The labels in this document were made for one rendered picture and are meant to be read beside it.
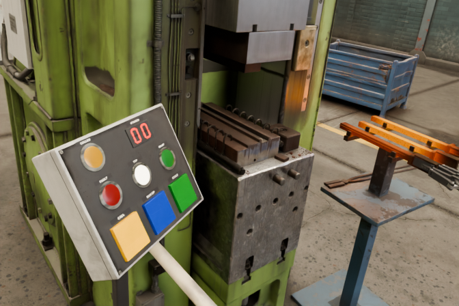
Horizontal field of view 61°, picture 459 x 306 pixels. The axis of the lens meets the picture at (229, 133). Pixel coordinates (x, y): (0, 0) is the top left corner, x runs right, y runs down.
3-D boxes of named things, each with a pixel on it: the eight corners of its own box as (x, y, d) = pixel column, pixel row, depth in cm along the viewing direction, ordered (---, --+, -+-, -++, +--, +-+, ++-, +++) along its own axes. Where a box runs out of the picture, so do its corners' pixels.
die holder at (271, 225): (298, 247, 165) (315, 153, 147) (228, 285, 142) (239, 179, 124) (218, 188, 204) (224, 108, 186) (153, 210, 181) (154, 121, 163)
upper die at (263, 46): (291, 59, 129) (295, 30, 125) (246, 64, 117) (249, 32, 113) (215, 37, 158) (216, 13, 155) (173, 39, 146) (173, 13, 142)
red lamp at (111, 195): (125, 204, 80) (125, 186, 78) (103, 211, 77) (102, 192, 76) (119, 197, 82) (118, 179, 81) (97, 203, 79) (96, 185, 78)
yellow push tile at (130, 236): (151, 241, 84) (136, 210, 82) (128, 262, 78) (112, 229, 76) (145, 242, 85) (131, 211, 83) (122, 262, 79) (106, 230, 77)
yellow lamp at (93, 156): (108, 167, 79) (106, 147, 77) (85, 173, 76) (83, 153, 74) (102, 160, 81) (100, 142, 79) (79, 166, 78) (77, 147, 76)
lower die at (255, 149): (277, 155, 143) (280, 134, 139) (235, 168, 131) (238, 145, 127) (210, 118, 172) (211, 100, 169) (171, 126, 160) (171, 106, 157)
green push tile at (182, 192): (197, 199, 101) (186, 172, 100) (182, 213, 94) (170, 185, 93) (192, 200, 102) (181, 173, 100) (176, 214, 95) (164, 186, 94)
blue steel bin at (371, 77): (407, 108, 522) (421, 55, 494) (383, 120, 467) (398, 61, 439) (328, 86, 595) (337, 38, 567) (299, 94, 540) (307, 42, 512)
